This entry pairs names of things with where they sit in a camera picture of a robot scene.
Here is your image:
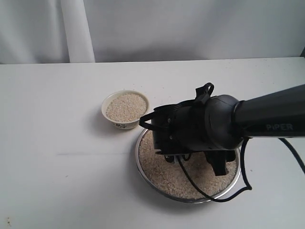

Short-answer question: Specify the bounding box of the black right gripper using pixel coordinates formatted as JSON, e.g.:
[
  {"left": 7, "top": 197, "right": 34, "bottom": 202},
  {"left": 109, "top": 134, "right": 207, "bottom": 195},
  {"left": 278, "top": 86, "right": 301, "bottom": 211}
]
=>
[{"left": 151, "top": 101, "right": 238, "bottom": 176}]

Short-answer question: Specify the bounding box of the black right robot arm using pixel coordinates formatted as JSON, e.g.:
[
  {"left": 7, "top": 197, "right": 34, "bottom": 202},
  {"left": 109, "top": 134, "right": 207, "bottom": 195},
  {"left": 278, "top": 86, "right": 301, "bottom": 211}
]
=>
[{"left": 149, "top": 83, "right": 305, "bottom": 176}]

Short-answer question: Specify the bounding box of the round steel rice tray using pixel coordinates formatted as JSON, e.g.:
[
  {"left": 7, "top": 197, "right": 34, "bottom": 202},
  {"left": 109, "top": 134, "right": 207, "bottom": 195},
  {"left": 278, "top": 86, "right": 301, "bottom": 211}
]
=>
[{"left": 134, "top": 129, "right": 241, "bottom": 203}]

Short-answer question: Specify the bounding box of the cream ceramic rice bowl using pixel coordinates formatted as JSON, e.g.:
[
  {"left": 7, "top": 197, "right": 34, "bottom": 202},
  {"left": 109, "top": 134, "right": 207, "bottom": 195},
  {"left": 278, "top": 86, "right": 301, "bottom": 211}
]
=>
[{"left": 101, "top": 90, "right": 149, "bottom": 130}]

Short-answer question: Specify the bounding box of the white backdrop curtain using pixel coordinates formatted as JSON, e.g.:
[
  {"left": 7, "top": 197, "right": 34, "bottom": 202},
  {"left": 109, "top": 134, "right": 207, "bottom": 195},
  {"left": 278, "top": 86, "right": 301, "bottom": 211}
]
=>
[{"left": 0, "top": 0, "right": 305, "bottom": 64}]

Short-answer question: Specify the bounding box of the black camera cable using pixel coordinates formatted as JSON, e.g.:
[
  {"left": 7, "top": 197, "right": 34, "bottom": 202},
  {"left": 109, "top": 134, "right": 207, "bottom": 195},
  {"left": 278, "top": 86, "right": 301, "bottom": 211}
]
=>
[{"left": 139, "top": 83, "right": 305, "bottom": 203}]

